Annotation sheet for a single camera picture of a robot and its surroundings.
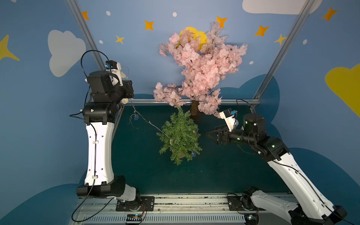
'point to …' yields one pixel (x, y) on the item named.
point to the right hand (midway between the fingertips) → (214, 129)
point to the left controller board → (134, 217)
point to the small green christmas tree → (180, 137)
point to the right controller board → (251, 219)
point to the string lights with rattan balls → (136, 116)
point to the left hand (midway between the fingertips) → (128, 80)
